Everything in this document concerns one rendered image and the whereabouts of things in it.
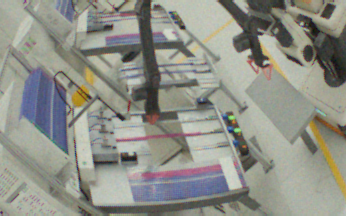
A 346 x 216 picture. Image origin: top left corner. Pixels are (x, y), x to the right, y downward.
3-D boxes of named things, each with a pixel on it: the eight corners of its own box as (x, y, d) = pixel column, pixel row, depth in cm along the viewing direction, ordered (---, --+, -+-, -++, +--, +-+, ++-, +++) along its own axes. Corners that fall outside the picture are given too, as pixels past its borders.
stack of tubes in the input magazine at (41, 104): (66, 91, 233) (37, 64, 219) (68, 154, 192) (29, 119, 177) (53, 106, 236) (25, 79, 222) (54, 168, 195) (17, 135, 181)
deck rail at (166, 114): (214, 114, 264) (215, 104, 260) (215, 116, 262) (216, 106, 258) (81, 125, 251) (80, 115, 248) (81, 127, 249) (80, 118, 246)
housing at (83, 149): (88, 128, 251) (86, 106, 243) (98, 189, 211) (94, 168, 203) (75, 129, 249) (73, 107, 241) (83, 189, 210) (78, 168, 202)
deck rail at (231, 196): (246, 196, 208) (249, 187, 205) (247, 198, 207) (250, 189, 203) (95, 210, 196) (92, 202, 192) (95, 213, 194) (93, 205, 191)
